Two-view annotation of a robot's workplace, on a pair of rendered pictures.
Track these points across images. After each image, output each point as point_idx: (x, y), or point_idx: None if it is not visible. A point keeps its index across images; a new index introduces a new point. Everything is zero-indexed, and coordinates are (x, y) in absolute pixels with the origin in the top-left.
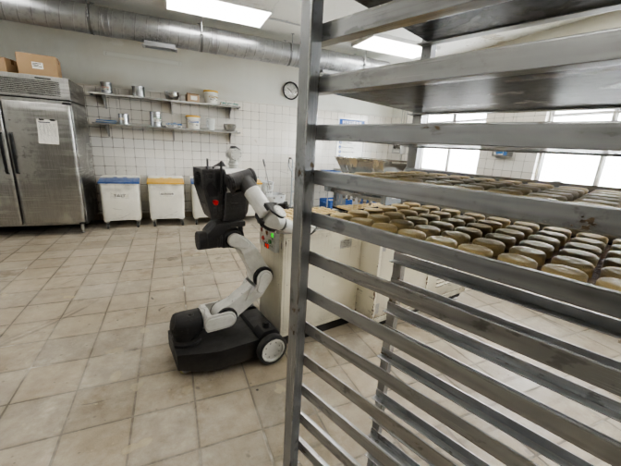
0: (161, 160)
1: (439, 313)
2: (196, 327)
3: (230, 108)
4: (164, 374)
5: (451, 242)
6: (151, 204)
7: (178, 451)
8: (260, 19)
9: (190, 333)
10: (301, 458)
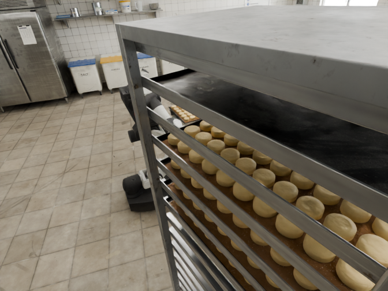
0: (107, 41)
1: (218, 282)
2: (138, 186)
3: None
4: (123, 211)
5: None
6: (106, 78)
7: (134, 258)
8: None
9: (135, 190)
10: None
